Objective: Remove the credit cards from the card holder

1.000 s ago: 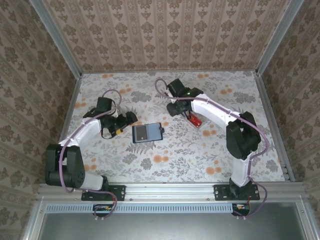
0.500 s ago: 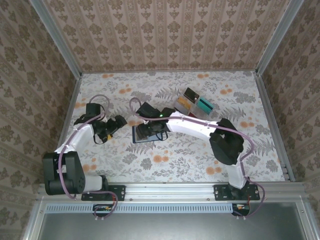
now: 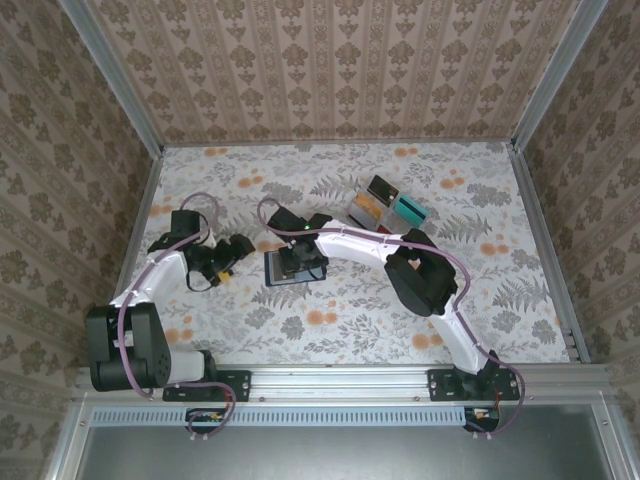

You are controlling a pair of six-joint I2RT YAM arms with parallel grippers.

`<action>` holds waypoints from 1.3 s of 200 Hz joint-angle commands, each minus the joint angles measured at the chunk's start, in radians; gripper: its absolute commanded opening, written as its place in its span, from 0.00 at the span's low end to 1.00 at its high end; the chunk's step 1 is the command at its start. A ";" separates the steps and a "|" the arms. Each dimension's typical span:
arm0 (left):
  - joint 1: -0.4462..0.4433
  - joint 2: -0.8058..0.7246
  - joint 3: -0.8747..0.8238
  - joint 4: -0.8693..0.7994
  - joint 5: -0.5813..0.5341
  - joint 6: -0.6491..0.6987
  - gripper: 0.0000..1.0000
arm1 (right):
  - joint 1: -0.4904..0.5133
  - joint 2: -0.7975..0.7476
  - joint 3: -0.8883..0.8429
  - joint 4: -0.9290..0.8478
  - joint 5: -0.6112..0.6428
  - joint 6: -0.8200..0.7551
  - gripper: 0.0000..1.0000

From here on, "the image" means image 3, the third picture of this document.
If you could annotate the blue card holder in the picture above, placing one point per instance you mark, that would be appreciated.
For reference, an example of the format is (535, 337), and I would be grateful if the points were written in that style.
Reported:
(272, 267)

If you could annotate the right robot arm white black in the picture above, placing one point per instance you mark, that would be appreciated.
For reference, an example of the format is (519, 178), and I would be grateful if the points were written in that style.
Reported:
(420, 272)

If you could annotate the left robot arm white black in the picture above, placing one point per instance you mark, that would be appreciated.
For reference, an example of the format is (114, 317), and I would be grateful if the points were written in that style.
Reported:
(125, 350)

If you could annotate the striped gold grey card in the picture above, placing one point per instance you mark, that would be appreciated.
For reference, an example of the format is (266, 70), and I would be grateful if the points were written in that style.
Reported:
(362, 218)

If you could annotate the red credit card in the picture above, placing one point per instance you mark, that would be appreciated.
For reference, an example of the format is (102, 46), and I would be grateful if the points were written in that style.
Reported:
(383, 229)

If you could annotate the clear acrylic card organizer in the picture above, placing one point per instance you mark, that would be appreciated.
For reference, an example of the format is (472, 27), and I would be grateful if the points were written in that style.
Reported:
(390, 205)

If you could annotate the black credit card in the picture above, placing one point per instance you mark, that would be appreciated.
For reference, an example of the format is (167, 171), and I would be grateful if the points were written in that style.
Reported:
(384, 187)

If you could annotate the teal credit card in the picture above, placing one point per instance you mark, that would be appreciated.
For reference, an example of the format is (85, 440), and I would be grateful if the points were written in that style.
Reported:
(410, 210)

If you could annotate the floral print tablecloth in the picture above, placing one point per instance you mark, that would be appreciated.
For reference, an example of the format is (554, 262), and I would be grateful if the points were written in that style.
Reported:
(350, 325)

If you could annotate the aluminium mounting beam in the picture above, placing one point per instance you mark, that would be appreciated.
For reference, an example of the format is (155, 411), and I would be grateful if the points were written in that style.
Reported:
(340, 382)

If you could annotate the small controller board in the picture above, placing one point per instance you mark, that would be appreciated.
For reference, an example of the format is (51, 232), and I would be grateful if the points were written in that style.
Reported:
(205, 419)
(482, 415)

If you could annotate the grey metal panel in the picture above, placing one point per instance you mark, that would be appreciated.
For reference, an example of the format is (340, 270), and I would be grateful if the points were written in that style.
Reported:
(340, 455)

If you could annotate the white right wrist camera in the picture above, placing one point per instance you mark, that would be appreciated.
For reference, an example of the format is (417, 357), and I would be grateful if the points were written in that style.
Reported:
(289, 246)

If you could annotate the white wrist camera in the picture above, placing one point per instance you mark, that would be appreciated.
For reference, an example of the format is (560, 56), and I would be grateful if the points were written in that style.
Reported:
(207, 239)
(289, 246)

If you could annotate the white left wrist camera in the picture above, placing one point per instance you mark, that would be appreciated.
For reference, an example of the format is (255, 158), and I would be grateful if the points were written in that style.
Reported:
(207, 239)

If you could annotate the aluminium side rail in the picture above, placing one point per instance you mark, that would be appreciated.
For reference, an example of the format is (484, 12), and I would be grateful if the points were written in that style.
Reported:
(539, 225)
(147, 190)

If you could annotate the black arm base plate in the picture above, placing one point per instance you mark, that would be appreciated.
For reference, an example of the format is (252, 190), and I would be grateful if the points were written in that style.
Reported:
(237, 385)
(440, 385)

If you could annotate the aluminium frame post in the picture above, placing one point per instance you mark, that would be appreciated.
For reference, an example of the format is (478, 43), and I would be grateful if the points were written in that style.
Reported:
(115, 80)
(555, 75)

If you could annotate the aluminium lower frame bar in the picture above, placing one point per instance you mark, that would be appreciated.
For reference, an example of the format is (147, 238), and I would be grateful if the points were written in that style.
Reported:
(607, 440)
(70, 440)

